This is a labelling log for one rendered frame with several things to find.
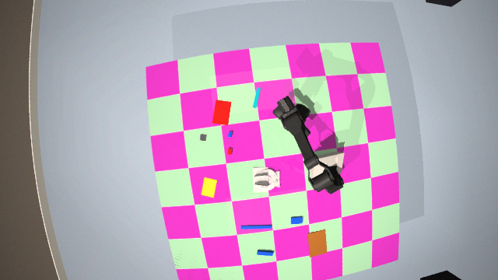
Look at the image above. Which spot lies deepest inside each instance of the yellow rectangular plate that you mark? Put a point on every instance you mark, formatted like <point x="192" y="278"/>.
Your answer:
<point x="208" y="188"/>

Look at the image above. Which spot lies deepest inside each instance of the red rectangular plate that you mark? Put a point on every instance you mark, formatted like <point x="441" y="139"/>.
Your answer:
<point x="222" y="112"/>

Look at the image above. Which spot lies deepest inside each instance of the orange flat plate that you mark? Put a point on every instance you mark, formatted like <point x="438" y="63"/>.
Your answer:
<point x="317" y="243"/>

